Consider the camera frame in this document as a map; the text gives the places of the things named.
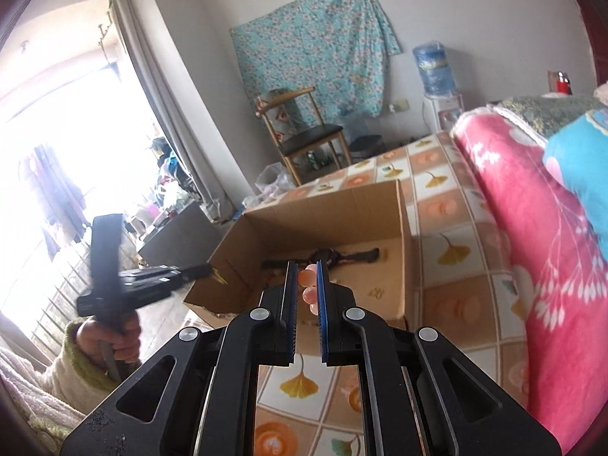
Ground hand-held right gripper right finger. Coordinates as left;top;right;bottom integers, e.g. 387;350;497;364
316;259;561;456

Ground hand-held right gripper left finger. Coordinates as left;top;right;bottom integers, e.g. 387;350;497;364
59;260;299;456

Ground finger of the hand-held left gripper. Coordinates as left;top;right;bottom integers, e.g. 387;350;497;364
121;263;214;280
121;276;193;304

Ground pink bead bracelet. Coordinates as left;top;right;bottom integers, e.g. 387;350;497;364
298;263;319;317

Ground dark blue smartwatch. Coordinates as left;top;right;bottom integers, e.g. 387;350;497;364
261;247;381;269

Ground brown cardboard box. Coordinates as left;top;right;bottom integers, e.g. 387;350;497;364
183;178;414;357

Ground person's left forearm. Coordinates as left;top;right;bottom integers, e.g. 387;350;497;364
40;320;127;414

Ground person's left hand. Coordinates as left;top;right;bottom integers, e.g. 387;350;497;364
76;316;143;367

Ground dark cabinet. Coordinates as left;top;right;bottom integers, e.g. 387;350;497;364
138;198;214;267

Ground hanging clothes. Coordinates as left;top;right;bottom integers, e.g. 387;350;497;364
19;142;93;260

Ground pile of clothes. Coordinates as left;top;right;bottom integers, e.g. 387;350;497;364
149;137;191;186

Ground clear plastic bag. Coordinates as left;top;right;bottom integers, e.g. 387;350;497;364
256;161;295;200

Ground grey curtain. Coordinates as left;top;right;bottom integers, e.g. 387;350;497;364
107;0;236;222

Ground dark bin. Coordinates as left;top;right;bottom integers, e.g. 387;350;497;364
349;135;385;165

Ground wooden chair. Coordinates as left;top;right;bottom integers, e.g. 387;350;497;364
254;86;353;186

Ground pink floral blanket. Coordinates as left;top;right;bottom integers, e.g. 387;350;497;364
449;104;608;454

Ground white water dispenser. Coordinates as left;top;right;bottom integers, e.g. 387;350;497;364
423;92;464;134

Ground green patterned cushion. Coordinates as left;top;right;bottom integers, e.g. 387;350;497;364
491;95;604;148

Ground blue pillow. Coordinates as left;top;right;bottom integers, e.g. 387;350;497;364
541;81;608;248

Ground red jar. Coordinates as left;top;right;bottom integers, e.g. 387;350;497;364
546;70;571;94

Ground dark red wooden door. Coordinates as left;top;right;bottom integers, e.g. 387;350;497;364
570;0;608;87

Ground floral wall cloth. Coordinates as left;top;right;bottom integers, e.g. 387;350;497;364
229;0;402;122

